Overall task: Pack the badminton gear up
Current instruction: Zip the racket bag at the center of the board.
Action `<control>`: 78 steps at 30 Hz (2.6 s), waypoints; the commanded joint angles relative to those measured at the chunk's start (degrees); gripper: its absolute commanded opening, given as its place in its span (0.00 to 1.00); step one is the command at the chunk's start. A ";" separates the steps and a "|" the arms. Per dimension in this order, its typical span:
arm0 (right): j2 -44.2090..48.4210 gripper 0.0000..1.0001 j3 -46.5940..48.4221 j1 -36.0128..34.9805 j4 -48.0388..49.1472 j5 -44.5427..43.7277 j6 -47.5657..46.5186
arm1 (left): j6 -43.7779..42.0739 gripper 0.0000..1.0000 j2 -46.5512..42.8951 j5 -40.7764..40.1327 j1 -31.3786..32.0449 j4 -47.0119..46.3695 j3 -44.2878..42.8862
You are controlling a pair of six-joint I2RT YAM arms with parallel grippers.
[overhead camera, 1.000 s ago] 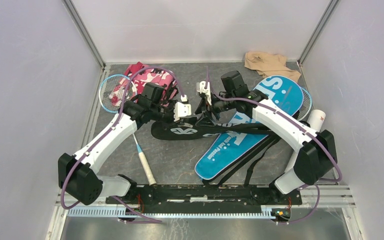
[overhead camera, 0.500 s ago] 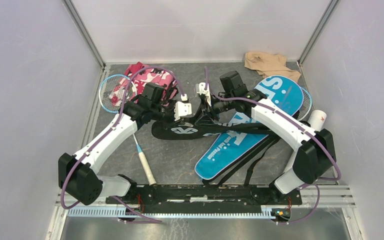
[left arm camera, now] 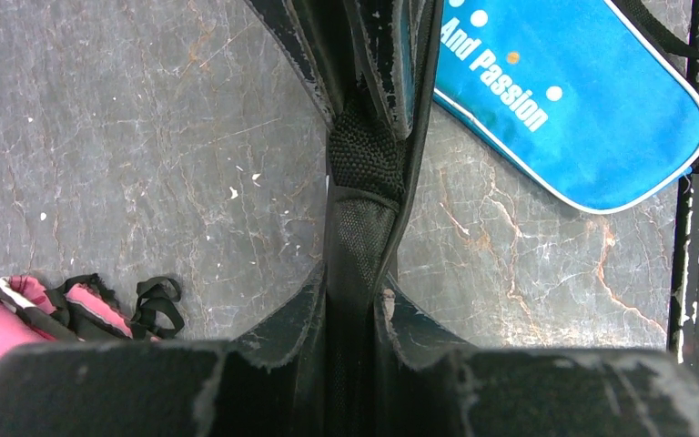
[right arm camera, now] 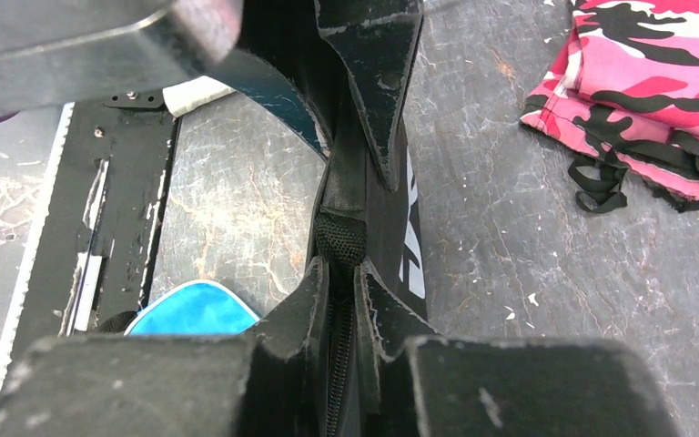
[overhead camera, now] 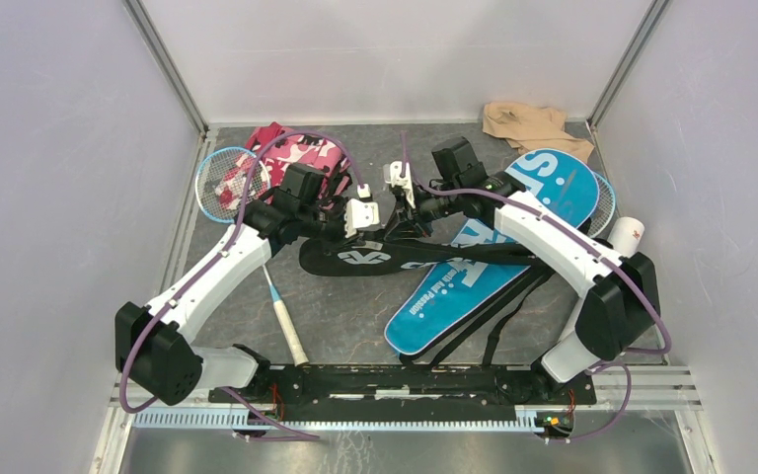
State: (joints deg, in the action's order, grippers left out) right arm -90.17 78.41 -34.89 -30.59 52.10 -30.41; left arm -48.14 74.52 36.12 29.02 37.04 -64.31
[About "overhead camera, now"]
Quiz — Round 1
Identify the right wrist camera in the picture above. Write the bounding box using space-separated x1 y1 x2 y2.
383 161 416 207

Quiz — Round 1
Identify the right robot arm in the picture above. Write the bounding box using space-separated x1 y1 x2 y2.
385 148 667 403

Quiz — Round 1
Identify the pink camouflage cloth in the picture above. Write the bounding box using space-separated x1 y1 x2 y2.
242 121 352 199

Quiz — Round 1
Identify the blue Sport racket cover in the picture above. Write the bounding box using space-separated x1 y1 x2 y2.
384 148 599 356

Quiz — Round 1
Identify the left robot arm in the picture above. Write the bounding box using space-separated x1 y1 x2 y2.
114 163 327 413

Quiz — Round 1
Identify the beige cloth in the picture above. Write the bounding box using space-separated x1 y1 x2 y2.
482 102 595 163

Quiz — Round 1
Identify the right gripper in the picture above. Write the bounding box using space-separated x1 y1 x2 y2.
383 181 461 241

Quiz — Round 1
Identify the white shuttlecock tube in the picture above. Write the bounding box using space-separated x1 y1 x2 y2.
608 216 644 258

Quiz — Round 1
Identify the blue frame badminton racket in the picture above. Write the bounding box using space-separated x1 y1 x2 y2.
195 146 309 366

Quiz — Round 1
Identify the black Crossway racket cover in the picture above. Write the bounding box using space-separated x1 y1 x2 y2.
298 239 546 277

